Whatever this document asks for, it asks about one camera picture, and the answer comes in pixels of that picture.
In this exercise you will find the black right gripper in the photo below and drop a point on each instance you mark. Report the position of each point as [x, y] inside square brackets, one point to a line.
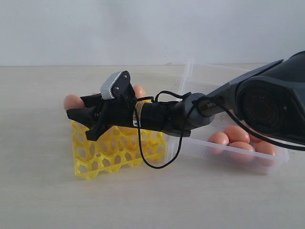
[118, 111]

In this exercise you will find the yellow plastic egg tray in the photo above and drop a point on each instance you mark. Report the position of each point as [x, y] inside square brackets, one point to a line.
[116, 149]

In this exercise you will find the clear plastic bin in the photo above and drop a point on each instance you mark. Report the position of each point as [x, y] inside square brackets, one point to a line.
[205, 78]

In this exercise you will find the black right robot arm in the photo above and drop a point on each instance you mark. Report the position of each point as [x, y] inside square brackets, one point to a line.
[270, 100]

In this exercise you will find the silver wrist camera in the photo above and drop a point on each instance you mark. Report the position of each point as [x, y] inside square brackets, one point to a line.
[115, 85]

